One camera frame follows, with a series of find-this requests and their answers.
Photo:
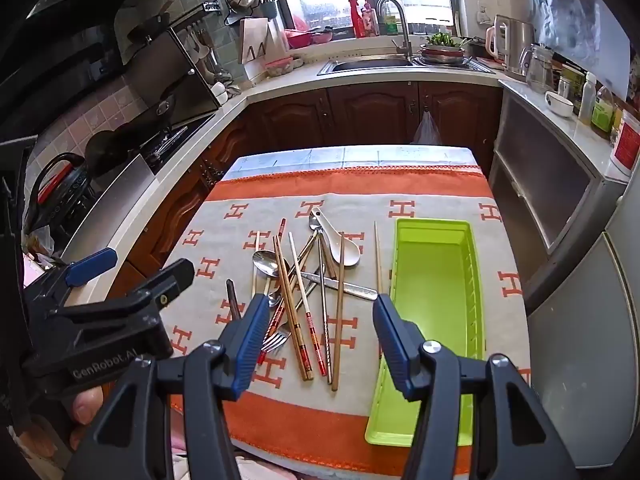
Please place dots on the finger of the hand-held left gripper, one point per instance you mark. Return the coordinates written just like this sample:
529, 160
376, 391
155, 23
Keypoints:
92, 265
165, 282

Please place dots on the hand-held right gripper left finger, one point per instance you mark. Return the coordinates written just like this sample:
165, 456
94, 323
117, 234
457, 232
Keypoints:
252, 340

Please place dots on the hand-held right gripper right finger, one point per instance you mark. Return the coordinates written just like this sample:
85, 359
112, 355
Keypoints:
392, 345

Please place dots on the steel fork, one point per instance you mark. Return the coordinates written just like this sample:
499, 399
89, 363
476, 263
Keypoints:
276, 341

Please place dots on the small steel teaspoon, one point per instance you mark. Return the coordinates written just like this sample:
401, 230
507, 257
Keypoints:
273, 301

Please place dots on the wide steel soup spoon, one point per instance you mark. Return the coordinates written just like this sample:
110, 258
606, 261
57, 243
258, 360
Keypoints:
232, 300

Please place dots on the steel chopstick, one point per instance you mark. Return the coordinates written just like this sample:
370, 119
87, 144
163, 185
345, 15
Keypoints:
325, 310

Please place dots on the green plastic utensil tray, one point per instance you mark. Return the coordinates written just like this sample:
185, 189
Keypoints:
435, 270

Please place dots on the light bamboo chopstick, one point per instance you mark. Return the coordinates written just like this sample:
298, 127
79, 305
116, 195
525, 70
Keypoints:
378, 260

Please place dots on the white ceramic spoon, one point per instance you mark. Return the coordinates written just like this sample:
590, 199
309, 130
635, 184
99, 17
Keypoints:
347, 250

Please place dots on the person's left hand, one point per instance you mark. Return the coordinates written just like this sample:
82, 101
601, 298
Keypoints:
85, 407

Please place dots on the black red pressure cooker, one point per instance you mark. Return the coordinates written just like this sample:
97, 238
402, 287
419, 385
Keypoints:
65, 195

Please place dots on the steel splash plate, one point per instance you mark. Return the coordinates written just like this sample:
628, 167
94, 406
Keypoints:
120, 180

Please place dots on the black wok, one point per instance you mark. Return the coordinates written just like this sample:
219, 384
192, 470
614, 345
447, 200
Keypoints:
107, 147

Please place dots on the gas stove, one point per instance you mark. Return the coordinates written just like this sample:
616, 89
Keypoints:
165, 147

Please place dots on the orange grey printed tablecloth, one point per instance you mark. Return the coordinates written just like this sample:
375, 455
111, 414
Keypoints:
350, 187

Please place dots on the light blue checked table cover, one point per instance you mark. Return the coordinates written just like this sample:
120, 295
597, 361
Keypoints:
350, 156

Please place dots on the grey refrigerator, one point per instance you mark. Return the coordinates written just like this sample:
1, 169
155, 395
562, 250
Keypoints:
590, 360

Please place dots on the black glass splash panel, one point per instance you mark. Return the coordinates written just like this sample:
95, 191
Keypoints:
175, 75

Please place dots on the white plastic bag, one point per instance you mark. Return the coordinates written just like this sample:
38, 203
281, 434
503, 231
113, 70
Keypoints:
426, 132

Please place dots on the grey metal cabinet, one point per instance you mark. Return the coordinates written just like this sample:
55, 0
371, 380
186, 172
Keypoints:
540, 170

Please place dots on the black range hood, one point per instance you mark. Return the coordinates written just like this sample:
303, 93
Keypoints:
60, 35

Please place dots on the brown wooden base cabinets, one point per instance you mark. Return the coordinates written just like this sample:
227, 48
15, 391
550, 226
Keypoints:
365, 110

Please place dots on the pink bowl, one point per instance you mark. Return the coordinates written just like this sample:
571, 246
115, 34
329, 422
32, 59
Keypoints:
278, 66

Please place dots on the wooden cutting board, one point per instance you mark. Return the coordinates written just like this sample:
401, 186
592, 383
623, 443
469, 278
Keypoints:
252, 35

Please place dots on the white cutting board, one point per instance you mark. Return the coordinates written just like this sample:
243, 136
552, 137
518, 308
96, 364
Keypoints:
278, 37

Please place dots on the red plastic basin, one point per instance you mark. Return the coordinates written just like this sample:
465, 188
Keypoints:
300, 37

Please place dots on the steel sink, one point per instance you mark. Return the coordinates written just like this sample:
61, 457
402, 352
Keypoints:
370, 65

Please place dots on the white bowl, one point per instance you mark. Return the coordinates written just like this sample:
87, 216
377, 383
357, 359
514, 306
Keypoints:
559, 105

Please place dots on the blue utensil holder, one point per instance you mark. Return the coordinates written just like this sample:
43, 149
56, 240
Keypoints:
270, 9

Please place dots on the steel basin with greens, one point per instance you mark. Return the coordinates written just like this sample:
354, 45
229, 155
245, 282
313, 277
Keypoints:
442, 54

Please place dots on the red label container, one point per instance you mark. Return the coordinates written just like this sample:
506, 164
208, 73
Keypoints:
627, 145

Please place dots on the white plastic bottle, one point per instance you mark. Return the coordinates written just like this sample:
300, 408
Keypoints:
587, 102

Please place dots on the glass pitcher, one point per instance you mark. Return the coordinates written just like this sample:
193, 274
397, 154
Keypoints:
539, 70

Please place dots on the green label oil bottle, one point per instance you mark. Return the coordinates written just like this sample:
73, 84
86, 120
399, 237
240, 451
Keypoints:
602, 112

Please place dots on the steel faucet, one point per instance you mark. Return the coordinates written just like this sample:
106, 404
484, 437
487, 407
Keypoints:
404, 25

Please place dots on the green dish soap bottle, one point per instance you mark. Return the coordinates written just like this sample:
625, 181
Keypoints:
390, 24

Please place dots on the white pink kettle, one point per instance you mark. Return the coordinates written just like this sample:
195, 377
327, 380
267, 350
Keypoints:
497, 40

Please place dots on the pink bottle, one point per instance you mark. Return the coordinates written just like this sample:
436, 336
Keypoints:
370, 20

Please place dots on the red spray bottle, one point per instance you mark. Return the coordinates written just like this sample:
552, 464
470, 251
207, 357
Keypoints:
358, 20

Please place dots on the steel kettle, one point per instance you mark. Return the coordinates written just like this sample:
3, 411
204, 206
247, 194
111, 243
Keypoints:
520, 45

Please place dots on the white wall socket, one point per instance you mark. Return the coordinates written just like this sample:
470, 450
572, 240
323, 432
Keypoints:
482, 14

